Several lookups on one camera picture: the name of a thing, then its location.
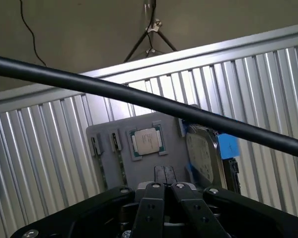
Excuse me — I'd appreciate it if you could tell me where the grey parts rack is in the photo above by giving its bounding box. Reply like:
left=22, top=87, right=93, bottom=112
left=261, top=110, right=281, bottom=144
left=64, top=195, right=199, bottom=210
left=85, top=111, right=189, bottom=190

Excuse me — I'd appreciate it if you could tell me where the green RAM stick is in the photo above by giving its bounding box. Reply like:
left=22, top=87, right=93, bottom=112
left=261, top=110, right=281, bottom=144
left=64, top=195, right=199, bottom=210
left=110, top=130, right=128, bottom=186
left=91, top=133, right=109, bottom=189

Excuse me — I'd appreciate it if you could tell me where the silver CPU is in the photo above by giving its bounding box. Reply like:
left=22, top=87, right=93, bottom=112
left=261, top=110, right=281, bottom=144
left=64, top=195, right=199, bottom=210
left=134, top=128, right=162, bottom=156

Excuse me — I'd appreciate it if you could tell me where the silver hard disk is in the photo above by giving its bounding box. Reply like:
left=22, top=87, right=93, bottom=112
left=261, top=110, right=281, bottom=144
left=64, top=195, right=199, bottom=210
left=185, top=124, right=228, bottom=190

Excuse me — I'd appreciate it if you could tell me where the blue disk holder block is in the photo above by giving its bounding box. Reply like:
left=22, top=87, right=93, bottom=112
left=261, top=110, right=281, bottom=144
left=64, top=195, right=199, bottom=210
left=219, top=133, right=241, bottom=160

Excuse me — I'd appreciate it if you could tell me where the black tripod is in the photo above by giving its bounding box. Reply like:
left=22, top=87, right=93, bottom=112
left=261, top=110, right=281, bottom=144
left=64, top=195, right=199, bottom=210
left=123, top=0, right=178, bottom=63

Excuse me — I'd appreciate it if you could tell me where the thick black cable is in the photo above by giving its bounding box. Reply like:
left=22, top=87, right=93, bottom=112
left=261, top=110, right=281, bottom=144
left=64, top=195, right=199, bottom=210
left=0, top=54, right=298, bottom=161

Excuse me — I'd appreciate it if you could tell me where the thin black wire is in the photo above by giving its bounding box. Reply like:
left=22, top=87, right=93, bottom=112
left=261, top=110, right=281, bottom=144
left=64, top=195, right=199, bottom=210
left=19, top=0, right=47, bottom=67

